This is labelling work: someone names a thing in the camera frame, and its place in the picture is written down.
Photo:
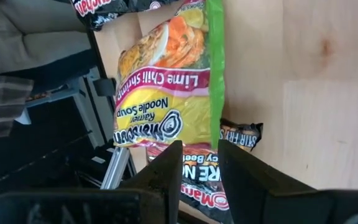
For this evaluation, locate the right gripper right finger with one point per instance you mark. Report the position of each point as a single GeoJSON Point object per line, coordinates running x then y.
{"type": "Point", "coordinates": [291, 208]}

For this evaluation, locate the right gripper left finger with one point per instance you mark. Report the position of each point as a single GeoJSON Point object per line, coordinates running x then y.
{"type": "Point", "coordinates": [104, 208]}

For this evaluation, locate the lime chili shrimp ramen pack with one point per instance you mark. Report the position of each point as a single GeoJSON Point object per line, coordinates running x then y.
{"type": "Point", "coordinates": [166, 102]}

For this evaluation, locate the silver aluminium extrusion bar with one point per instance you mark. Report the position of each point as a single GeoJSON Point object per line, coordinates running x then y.
{"type": "Point", "coordinates": [115, 169]}

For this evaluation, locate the black fire noodle ramen pack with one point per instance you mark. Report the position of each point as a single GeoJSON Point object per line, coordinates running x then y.
{"type": "Point", "coordinates": [104, 12]}
{"type": "Point", "coordinates": [200, 186]}

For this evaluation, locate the grey metal stand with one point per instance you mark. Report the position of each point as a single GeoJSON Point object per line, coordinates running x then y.
{"type": "Point", "coordinates": [57, 93]}

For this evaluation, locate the clear plastic container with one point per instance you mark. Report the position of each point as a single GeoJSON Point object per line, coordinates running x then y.
{"type": "Point", "coordinates": [5, 102]}

